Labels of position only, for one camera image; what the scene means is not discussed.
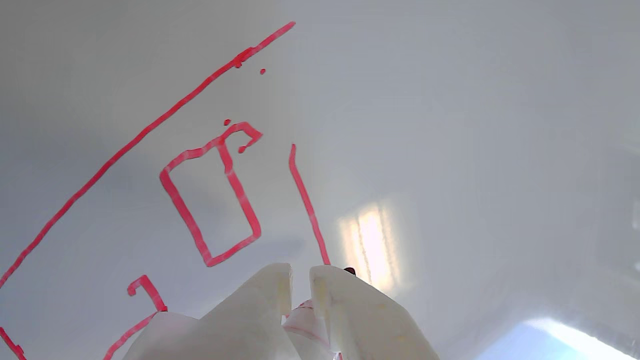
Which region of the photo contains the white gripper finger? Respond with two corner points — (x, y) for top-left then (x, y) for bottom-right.
(310, 264), (441, 360)
(124, 263), (301, 360)

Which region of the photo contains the white red whiteboard marker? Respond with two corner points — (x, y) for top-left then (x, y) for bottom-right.
(281, 266), (358, 360)

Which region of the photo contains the large whiteboard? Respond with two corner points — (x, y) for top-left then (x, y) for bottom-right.
(0, 0), (640, 360)

